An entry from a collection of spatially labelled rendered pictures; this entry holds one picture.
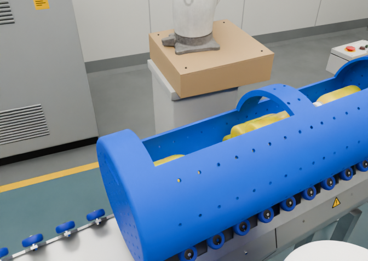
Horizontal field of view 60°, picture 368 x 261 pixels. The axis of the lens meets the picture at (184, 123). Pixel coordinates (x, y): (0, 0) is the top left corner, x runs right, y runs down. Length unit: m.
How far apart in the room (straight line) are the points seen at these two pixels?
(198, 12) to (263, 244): 0.81
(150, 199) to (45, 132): 1.96
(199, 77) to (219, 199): 0.63
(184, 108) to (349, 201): 0.67
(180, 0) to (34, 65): 1.25
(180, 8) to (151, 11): 2.36
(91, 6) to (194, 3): 2.31
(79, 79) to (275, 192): 1.78
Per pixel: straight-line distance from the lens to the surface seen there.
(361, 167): 1.08
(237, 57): 1.25
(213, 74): 1.19
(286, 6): 4.42
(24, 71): 2.25
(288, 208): 0.89
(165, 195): 0.58
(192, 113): 1.33
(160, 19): 3.65
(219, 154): 0.62
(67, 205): 2.23
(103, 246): 0.85
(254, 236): 0.87
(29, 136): 2.49
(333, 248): 0.75
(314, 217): 1.01
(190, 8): 1.22
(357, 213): 1.43
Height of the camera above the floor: 1.62
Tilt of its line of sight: 36 degrees down
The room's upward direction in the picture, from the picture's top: straight up
